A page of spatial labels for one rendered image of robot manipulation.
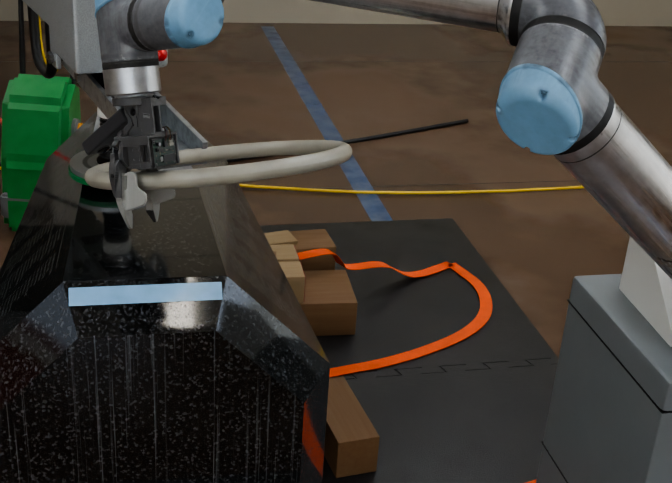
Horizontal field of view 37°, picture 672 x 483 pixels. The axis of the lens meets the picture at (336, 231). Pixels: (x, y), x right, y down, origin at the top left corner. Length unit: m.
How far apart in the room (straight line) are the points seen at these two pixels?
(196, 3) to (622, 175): 0.66
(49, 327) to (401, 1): 1.00
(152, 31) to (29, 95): 2.51
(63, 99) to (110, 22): 2.43
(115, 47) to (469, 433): 1.79
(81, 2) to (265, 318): 0.79
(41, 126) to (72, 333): 2.06
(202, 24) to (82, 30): 0.80
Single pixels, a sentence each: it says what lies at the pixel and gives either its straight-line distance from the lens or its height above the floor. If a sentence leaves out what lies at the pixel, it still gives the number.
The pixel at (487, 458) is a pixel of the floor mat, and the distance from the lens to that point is 2.94.
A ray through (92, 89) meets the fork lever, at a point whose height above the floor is 1.06.
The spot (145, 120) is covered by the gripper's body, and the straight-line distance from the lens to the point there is 1.64.
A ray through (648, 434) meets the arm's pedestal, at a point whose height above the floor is 0.73.
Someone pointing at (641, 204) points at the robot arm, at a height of 1.24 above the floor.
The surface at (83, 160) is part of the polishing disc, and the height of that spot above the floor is 0.85.
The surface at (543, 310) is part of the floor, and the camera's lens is 3.76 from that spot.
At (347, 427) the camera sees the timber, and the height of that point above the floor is 0.13.
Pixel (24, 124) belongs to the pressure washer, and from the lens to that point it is 4.05.
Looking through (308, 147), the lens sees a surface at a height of 1.08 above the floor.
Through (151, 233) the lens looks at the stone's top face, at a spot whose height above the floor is 0.81.
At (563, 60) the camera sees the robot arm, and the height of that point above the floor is 1.45.
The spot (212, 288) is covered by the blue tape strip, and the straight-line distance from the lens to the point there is 2.07.
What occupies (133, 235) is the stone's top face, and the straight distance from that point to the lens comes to 2.25.
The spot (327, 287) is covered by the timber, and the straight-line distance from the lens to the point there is 3.44.
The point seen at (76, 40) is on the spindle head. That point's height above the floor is 1.19.
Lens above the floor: 1.78
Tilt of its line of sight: 25 degrees down
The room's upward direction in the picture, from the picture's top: 4 degrees clockwise
